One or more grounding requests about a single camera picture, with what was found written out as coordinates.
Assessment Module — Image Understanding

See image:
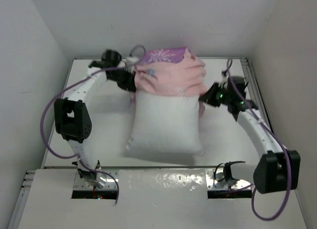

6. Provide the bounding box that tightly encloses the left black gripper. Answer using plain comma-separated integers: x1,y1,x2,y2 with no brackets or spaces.
107,66,135,92

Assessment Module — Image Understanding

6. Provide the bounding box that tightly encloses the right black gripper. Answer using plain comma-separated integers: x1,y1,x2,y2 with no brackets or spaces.
198,81,232,107

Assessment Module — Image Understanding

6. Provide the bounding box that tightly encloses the pink princess pillowcase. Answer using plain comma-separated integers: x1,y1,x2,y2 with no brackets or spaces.
131,47,207,119

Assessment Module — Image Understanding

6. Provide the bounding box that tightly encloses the white pillow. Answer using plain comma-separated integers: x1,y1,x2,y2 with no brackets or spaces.
126,91,204,155

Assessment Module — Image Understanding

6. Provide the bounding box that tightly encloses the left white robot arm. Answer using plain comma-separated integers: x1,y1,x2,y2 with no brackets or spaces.
54,49,138,187

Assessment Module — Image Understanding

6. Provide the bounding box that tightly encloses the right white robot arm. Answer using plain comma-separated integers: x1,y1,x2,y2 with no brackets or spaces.
199,76,301,194

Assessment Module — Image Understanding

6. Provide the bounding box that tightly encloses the white foam front board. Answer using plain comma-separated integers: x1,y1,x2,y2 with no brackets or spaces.
19,169,306,229

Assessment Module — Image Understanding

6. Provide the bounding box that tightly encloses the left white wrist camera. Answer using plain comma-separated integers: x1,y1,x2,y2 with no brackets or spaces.
118,56,139,73

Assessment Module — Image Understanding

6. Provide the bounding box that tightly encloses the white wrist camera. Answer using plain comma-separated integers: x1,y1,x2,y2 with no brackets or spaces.
219,70,228,89
118,56,139,73

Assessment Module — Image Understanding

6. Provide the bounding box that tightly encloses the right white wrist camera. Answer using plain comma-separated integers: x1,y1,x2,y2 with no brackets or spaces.
219,70,228,89

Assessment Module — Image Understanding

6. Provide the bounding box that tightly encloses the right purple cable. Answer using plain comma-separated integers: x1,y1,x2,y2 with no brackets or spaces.
225,58,292,221

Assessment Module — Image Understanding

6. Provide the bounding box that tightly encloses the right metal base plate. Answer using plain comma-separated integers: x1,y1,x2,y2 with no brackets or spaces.
205,168,252,191

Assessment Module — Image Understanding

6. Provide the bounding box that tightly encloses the metal base plate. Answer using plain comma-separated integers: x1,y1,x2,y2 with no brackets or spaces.
73,171,119,191
205,168,252,191

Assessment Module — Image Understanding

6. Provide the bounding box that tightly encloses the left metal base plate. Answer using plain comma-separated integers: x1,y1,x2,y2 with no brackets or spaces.
73,171,119,191

